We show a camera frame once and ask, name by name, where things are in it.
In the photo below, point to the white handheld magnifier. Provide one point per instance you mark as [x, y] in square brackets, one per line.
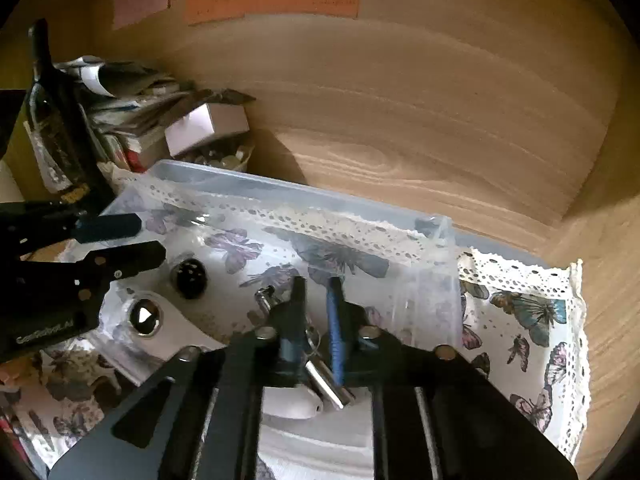
[150, 328]

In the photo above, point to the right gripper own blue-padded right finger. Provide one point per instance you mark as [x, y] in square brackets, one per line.
[434, 415]

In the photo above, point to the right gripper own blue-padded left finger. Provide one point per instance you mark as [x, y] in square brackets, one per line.
[198, 416]

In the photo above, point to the small white cardboard box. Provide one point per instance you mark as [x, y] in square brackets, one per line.
[207, 123]

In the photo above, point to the butterfly print lace cloth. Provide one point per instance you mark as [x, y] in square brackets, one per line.
[522, 328]

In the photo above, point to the silver metal cylinder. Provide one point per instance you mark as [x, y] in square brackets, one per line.
[322, 378]

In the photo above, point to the stack of books and magazines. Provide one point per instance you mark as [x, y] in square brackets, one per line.
[128, 106]

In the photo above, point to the black round dice ball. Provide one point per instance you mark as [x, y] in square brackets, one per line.
[189, 278]

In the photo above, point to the clear plastic storage box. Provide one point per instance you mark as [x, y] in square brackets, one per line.
[396, 263]

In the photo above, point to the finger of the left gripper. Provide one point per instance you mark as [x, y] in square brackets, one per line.
[107, 225]
[100, 268]

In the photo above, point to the dark wine bottle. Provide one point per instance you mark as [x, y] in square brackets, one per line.
[57, 126]

